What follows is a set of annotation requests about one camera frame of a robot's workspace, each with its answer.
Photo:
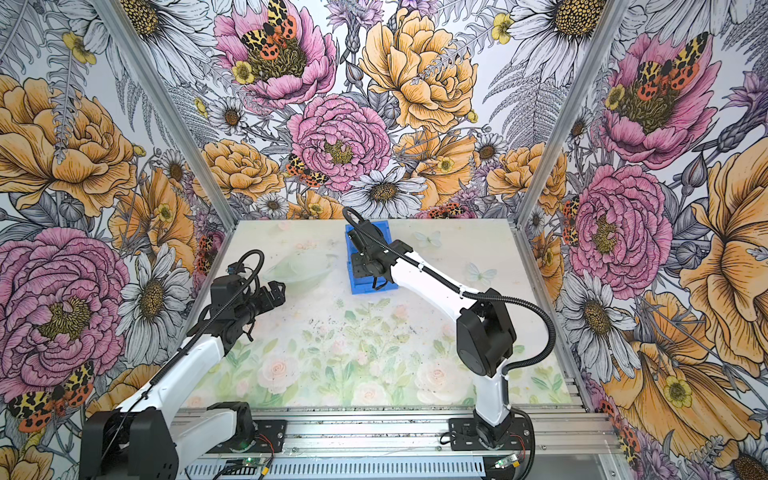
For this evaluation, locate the blue plastic bin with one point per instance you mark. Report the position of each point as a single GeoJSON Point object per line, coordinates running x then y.
{"type": "Point", "coordinates": [360, 281]}

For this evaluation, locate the left green circuit board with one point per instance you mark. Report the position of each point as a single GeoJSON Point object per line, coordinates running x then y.
{"type": "Point", "coordinates": [249, 468]}

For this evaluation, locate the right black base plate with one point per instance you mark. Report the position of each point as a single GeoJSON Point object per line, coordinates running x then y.
{"type": "Point", "coordinates": [474, 434]}

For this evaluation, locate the aluminium front rail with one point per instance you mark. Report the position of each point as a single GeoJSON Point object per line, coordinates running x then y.
{"type": "Point", "coordinates": [371, 433]}

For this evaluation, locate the white slotted cable duct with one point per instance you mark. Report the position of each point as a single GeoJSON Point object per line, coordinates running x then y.
{"type": "Point", "coordinates": [456, 467]}

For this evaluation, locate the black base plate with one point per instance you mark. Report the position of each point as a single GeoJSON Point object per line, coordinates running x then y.
{"type": "Point", "coordinates": [474, 434]}
{"type": "Point", "coordinates": [268, 436]}

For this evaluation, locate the aluminium corner post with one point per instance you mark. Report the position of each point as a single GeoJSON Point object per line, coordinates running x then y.
{"type": "Point", "coordinates": [605, 33]}
{"type": "Point", "coordinates": [133, 51]}

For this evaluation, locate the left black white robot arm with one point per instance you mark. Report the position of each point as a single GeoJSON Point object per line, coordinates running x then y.
{"type": "Point", "coordinates": [142, 438]}

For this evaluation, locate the left aluminium corner post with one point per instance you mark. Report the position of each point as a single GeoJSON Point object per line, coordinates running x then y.
{"type": "Point", "coordinates": [133, 51]}

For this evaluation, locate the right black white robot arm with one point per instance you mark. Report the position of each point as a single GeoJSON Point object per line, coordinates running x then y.
{"type": "Point", "coordinates": [483, 329]}

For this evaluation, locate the right green circuit board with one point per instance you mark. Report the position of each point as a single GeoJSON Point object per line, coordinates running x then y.
{"type": "Point", "coordinates": [509, 461]}

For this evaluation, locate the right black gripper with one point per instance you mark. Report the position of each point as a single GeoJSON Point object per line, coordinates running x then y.
{"type": "Point", "coordinates": [357, 265]}

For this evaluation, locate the green circuit board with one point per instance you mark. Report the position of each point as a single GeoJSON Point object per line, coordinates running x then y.
{"type": "Point", "coordinates": [249, 468]}
{"type": "Point", "coordinates": [509, 461]}

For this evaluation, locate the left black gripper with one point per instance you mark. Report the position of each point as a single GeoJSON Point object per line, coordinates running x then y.
{"type": "Point", "coordinates": [263, 294]}

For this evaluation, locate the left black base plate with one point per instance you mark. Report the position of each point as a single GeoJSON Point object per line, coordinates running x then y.
{"type": "Point", "coordinates": [268, 436]}

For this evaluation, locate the right aluminium corner post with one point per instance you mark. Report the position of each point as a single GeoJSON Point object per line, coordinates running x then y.
{"type": "Point", "coordinates": [605, 33]}

